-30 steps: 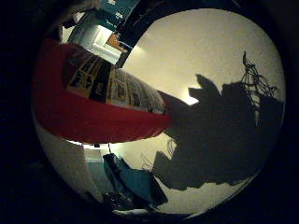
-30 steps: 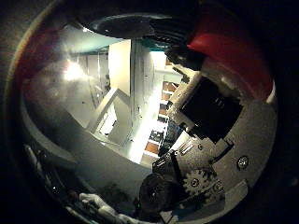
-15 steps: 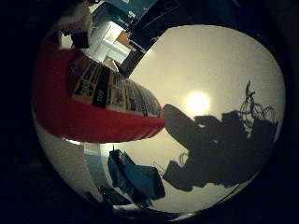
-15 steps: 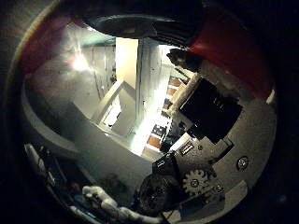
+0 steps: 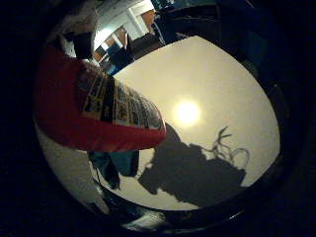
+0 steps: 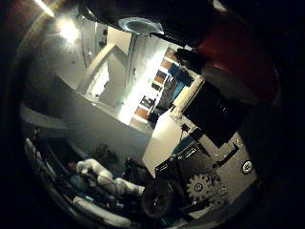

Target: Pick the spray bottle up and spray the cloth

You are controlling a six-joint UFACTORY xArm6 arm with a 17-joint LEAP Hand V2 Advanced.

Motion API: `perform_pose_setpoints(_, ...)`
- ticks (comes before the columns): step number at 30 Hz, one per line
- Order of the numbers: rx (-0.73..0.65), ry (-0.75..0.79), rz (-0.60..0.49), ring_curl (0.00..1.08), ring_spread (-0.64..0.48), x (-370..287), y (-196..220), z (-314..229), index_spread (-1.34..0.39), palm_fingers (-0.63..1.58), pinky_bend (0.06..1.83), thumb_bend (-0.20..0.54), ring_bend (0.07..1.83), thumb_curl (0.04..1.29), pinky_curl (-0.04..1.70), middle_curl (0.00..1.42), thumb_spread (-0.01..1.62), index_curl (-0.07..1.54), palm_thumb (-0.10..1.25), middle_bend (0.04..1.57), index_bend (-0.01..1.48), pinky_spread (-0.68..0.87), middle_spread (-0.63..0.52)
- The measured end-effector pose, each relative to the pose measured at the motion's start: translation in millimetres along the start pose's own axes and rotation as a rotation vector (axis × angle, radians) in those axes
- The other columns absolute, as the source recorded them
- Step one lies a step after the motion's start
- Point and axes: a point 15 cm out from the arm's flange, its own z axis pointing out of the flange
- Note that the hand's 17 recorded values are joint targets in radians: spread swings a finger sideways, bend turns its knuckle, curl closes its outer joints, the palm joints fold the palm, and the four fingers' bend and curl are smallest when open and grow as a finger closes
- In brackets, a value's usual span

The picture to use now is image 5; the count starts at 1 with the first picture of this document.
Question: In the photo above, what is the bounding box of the wooden wall shelf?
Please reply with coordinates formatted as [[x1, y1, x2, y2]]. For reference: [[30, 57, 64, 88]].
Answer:
[[93, 8, 156, 63]]

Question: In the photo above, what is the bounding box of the blue cloth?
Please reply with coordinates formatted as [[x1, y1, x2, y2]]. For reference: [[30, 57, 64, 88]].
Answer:
[[108, 150, 141, 179]]

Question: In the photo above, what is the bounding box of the red spray bottle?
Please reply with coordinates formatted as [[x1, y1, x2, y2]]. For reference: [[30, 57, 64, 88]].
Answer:
[[34, 44, 168, 153]]

